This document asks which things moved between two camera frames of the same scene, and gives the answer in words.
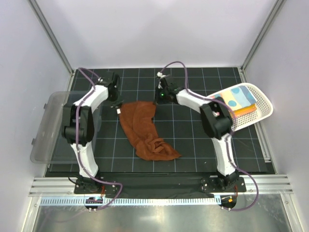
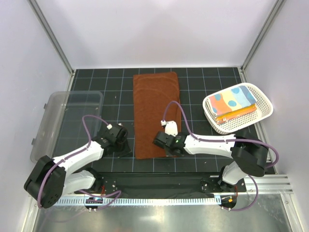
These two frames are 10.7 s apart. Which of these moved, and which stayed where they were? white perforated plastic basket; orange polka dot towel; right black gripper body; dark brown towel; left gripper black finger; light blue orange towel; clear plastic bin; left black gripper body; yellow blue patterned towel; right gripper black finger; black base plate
Moved: right gripper black finger; right black gripper body; dark brown towel; left black gripper body; left gripper black finger
Stayed: light blue orange towel; black base plate; orange polka dot towel; clear plastic bin; yellow blue patterned towel; white perforated plastic basket
